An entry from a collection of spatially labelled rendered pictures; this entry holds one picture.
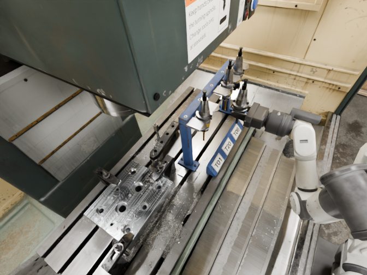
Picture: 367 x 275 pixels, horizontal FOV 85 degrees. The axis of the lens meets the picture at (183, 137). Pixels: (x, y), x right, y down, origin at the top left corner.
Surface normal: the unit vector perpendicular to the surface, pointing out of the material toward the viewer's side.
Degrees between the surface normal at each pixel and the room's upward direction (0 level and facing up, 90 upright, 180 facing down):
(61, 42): 90
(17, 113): 91
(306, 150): 56
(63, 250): 0
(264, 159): 8
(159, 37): 90
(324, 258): 0
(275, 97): 24
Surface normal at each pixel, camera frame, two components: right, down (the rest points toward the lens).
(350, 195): -0.72, -0.22
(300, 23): -0.52, 0.68
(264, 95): -0.28, -0.31
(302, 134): -0.47, 0.21
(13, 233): -0.07, -0.64
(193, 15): 0.85, 0.36
